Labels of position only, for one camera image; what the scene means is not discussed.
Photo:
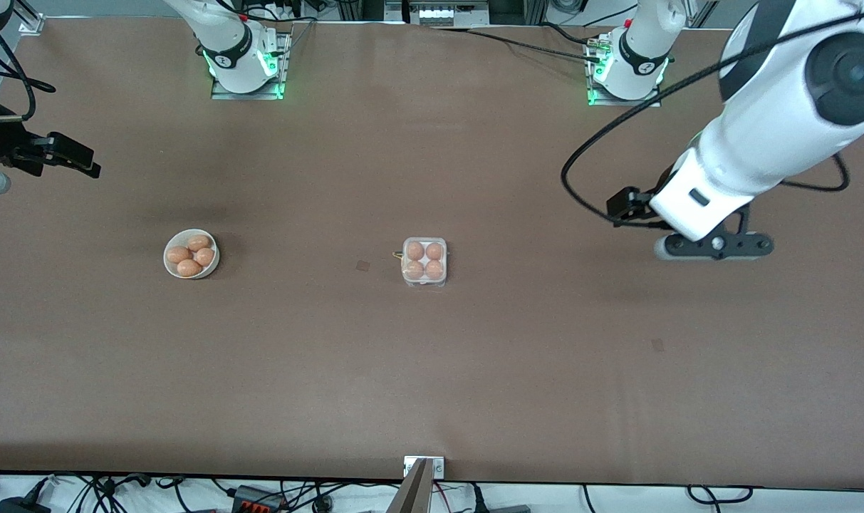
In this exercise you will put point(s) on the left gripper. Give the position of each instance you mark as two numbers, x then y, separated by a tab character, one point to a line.
625	204

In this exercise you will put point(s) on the clear plastic egg box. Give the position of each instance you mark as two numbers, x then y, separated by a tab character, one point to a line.
424	283

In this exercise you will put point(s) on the brown egg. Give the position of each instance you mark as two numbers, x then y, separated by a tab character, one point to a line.
199	242
414	270
434	269
415	251
179	254
204	256
434	251
189	268

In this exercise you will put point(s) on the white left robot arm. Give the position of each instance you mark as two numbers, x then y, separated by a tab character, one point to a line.
766	128

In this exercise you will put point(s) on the white ceramic bowl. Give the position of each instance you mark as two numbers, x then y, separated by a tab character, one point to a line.
215	267

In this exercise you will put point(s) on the grey terminal block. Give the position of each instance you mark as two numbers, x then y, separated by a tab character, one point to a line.
435	13

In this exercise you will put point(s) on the black power adapter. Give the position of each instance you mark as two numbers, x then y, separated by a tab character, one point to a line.
20	506

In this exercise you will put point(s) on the black orange power strip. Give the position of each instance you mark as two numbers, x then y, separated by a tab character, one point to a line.
255	499

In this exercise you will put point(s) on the silver table corner bracket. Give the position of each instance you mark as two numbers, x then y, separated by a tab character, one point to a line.
33	25

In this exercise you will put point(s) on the silver camera mount bracket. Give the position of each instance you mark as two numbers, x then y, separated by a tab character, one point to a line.
439	467

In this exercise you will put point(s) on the brown camera mount post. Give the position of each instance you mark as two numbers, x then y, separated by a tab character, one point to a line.
412	495

